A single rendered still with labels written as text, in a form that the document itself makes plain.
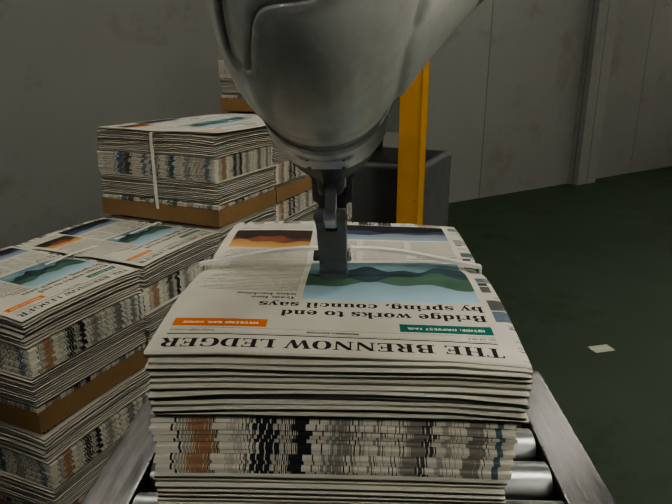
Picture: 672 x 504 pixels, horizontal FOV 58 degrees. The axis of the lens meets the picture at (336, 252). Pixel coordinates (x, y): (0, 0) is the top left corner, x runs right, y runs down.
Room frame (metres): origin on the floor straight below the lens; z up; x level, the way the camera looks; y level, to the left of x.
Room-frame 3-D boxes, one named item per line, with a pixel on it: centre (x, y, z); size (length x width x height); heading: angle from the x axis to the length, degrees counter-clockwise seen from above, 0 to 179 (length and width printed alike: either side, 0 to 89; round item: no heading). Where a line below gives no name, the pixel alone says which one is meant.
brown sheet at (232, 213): (1.65, 0.40, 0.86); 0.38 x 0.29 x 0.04; 66
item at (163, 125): (1.65, 0.39, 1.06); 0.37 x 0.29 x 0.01; 66
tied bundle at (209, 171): (1.65, 0.40, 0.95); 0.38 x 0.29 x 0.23; 66
